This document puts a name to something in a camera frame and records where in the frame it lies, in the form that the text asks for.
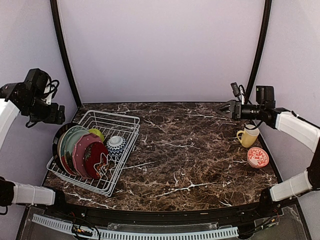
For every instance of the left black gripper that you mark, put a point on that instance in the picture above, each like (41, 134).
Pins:
(52, 118)

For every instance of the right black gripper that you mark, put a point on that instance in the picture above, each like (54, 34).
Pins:
(235, 113)

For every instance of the red teal floral plate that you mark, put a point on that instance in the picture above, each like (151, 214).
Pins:
(61, 147)

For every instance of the black rimmed cream plate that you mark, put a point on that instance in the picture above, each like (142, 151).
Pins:
(55, 149)

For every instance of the yellow ceramic mug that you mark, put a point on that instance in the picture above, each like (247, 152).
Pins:
(248, 136)

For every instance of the red white patterned bowl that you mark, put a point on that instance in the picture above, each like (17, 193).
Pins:
(257, 157)

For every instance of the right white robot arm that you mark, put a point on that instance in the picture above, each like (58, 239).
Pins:
(287, 122)

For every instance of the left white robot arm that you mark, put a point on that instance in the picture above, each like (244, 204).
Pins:
(31, 98)

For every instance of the green teal plate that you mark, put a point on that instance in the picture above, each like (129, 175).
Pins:
(77, 132)

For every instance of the pink dotted plate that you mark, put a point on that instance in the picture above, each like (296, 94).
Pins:
(78, 154)

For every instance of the green small bowl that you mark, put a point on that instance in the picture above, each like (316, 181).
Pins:
(98, 133)

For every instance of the dark red floral plate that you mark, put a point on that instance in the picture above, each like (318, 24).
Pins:
(96, 161)

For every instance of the blue white patterned bowl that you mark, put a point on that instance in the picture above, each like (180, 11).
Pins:
(116, 146)

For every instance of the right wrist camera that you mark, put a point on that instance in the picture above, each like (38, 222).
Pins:
(239, 92)

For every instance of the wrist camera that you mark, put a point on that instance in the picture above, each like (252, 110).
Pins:
(50, 91)
(239, 92)

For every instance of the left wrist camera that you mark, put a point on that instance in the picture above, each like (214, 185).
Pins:
(50, 91)

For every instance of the white wire dish rack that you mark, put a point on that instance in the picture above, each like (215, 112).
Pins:
(110, 125)

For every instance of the black front rail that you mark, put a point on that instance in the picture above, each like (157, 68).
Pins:
(237, 216)

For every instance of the white slotted cable duct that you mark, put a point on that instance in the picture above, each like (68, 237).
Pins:
(89, 233)

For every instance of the left black frame post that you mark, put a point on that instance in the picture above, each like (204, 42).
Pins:
(63, 52)

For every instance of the black frame post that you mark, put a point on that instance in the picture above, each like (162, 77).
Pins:
(260, 45)
(63, 52)

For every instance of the right black frame post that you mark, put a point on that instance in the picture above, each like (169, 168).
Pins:
(260, 45)

